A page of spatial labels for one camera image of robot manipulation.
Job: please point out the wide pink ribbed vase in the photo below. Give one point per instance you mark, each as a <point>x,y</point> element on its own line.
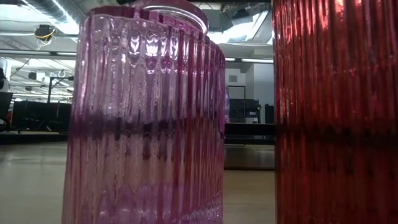
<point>140,124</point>

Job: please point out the black monitor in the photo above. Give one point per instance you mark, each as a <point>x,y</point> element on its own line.
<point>245,110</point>

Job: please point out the ceiling strip light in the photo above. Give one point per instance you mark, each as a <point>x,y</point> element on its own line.
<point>252,60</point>

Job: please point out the wide red ribbed vase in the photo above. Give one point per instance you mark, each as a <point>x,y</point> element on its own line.
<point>335,124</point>

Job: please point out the black desk row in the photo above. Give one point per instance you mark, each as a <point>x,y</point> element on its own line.
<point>40,116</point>

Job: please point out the black yellow ceiling device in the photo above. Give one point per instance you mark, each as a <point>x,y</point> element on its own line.
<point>43,32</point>

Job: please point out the black table frame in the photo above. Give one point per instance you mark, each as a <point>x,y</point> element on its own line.
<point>31,138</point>

